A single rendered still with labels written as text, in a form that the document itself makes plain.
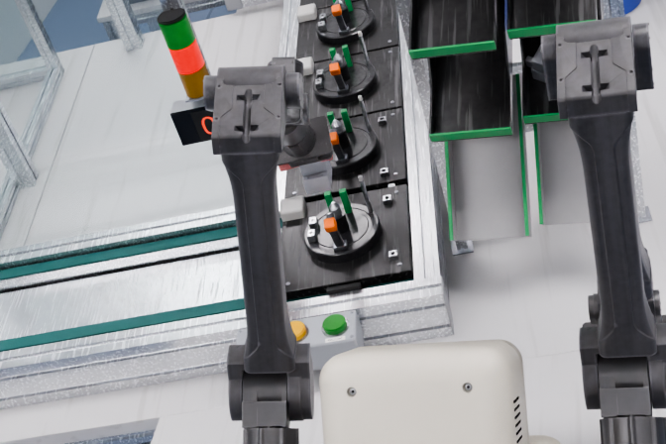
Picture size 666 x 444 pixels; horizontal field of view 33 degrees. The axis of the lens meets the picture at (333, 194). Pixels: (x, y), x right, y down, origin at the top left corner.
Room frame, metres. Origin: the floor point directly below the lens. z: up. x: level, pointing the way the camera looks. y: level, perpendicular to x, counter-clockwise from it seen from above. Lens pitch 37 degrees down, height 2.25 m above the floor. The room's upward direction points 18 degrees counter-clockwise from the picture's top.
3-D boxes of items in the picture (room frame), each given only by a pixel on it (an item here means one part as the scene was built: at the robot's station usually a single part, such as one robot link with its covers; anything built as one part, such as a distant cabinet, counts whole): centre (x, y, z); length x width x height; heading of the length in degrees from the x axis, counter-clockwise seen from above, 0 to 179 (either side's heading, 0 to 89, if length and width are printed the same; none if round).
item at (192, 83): (1.72, 0.17, 1.29); 0.05 x 0.05 x 0.05
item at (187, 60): (1.72, 0.17, 1.34); 0.05 x 0.05 x 0.05
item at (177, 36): (1.72, 0.17, 1.39); 0.05 x 0.05 x 0.05
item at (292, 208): (1.69, 0.08, 0.97); 0.05 x 0.05 x 0.04; 78
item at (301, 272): (1.57, 0.00, 0.96); 0.24 x 0.24 x 0.02; 78
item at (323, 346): (1.38, 0.13, 0.93); 0.21 x 0.07 x 0.06; 78
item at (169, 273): (1.65, 0.29, 0.91); 0.84 x 0.28 x 0.10; 78
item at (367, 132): (1.82, -0.05, 1.01); 0.24 x 0.24 x 0.13; 78
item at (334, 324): (1.36, 0.06, 0.96); 0.04 x 0.04 x 0.02
